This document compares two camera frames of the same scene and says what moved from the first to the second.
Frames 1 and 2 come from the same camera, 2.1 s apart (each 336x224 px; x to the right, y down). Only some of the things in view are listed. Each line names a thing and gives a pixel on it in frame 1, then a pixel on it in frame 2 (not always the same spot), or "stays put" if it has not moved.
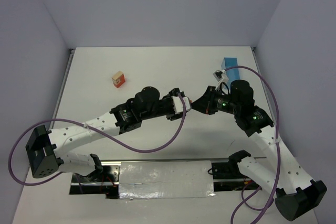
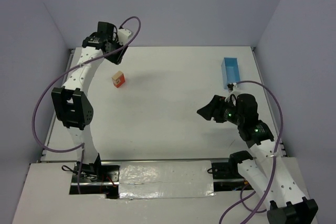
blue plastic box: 232,74 stays put
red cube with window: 117,84 stays put
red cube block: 122,80 stays put
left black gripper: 171,104 → 115,54
